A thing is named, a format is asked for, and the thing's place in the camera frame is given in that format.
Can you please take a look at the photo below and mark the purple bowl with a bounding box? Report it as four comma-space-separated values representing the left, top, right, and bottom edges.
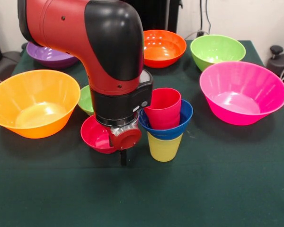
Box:
26, 41, 80, 70

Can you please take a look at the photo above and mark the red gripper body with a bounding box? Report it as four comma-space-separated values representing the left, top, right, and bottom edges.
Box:
108, 119, 142, 151

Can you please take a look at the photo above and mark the yellow translucent cup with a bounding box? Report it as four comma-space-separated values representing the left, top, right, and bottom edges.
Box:
147, 131, 183, 163

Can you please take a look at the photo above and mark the red cup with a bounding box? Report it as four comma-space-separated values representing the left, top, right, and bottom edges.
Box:
143, 87, 182, 130

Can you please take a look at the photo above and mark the small green bowl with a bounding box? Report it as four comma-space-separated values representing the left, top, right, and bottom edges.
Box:
78, 85, 95, 116

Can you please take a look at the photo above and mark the dark green tablecloth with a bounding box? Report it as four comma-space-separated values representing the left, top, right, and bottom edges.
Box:
0, 39, 284, 227

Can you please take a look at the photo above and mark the small blue bowl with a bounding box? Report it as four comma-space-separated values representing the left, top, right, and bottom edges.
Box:
138, 98, 194, 140

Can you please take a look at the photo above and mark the orange bowl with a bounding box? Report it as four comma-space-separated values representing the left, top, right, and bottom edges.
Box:
143, 29, 187, 69

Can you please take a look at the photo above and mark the small red bowl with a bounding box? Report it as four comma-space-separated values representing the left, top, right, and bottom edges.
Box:
80, 115, 118, 154

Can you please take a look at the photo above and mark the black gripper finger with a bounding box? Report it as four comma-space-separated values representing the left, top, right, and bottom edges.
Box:
119, 148, 128, 167

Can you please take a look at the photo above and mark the large pink bowl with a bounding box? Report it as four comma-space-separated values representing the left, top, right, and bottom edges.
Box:
199, 61, 284, 126

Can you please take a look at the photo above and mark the large light green bowl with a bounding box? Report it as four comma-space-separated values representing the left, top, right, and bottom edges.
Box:
190, 35, 246, 72

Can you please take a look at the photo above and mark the black round base with knob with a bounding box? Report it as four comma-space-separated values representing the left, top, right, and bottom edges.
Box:
266, 44, 284, 90

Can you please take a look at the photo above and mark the black wall cable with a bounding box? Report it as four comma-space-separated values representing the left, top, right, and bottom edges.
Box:
198, 0, 213, 34

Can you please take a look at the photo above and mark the large yellow-orange bowl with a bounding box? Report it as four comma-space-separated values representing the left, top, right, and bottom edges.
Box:
0, 69, 81, 139

